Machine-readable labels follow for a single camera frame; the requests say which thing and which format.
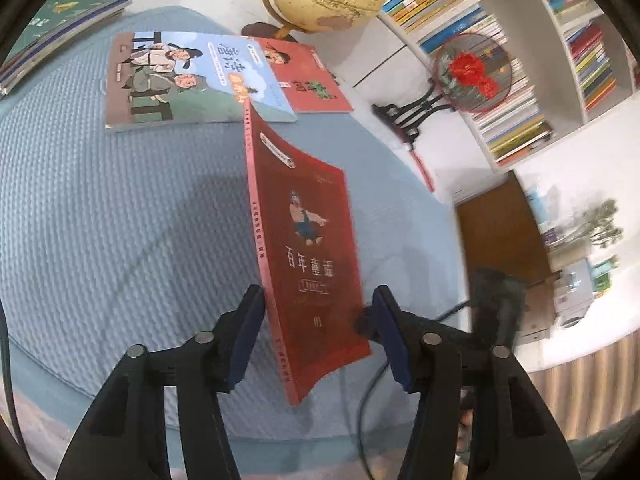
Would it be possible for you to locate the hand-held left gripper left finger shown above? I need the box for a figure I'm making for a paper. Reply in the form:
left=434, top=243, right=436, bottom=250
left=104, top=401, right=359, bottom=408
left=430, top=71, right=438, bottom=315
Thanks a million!
left=55, top=284, right=266, bottom=480

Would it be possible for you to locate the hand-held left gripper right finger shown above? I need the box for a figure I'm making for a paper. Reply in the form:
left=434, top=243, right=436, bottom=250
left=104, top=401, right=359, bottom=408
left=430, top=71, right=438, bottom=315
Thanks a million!
left=371, top=285, right=583, bottom=480

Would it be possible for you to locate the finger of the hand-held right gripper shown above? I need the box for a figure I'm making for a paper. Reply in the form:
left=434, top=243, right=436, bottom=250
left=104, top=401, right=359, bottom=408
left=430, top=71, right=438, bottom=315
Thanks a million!
left=352, top=304, right=381, bottom=342

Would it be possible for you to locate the red book cartoon man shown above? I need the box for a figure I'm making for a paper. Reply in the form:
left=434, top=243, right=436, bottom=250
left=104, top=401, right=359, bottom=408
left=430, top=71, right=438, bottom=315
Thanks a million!
left=243, top=101, right=373, bottom=407

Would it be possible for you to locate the red book yellow-robed man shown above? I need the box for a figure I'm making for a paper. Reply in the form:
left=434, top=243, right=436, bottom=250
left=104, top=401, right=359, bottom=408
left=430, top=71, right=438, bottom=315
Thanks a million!
left=252, top=36, right=355, bottom=113

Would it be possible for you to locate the stack of thin books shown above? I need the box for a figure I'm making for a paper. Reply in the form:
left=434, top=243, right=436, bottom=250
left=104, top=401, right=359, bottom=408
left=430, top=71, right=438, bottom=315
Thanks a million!
left=0, top=0, right=133, bottom=97

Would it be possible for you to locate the row of pale-spined books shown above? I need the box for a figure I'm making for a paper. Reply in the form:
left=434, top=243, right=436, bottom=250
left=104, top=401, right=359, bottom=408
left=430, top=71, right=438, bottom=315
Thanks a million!
left=420, top=7, right=556, bottom=168

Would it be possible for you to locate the person's right hand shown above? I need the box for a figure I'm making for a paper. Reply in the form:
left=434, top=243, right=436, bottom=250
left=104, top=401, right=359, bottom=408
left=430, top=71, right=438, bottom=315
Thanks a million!
left=457, top=407, right=476, bottom=456

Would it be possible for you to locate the grey white box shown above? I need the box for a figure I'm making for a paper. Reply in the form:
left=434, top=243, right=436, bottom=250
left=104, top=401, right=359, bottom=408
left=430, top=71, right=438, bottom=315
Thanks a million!
left=555, top=260, right=596, bottom=328

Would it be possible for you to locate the green box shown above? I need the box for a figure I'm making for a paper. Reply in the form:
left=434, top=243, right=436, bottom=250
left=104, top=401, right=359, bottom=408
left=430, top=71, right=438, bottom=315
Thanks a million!
left=590, top=255, right=621, bottom=296

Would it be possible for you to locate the pale blue box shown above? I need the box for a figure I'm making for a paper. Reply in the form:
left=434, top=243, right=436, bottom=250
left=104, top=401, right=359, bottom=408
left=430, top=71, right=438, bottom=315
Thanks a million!
left=525, top=187, right=556, bottom=241

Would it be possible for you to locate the green potted plant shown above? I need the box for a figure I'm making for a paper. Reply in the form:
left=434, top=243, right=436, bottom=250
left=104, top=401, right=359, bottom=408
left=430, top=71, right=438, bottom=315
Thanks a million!
left=575, top=199, right=621, bottom=248

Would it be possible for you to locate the blue quilted mat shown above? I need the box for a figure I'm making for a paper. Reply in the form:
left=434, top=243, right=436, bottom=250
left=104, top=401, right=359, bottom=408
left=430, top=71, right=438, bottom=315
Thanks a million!
left=0, top=5, right=471, bottom=480

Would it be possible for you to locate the red tassel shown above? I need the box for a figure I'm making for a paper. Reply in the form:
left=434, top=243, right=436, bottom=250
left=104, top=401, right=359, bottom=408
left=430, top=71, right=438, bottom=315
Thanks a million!
left=407, top=142, right=436, bottom=193

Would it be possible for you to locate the red flower embroidered fan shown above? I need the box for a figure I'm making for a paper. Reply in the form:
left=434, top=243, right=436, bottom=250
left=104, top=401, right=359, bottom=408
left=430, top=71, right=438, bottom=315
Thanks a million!
left=371, top=32, right=513, bottom=146

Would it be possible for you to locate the white bookshelf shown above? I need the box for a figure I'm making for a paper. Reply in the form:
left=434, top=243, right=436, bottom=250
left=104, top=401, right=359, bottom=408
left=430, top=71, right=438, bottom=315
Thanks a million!
left=350, top=0, right=640, bottom=176

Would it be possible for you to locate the light blue cartoon poets book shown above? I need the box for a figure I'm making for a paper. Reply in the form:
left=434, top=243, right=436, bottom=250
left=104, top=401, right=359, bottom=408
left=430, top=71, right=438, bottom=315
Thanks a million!
left=104, top=31, right=298, bottom=133

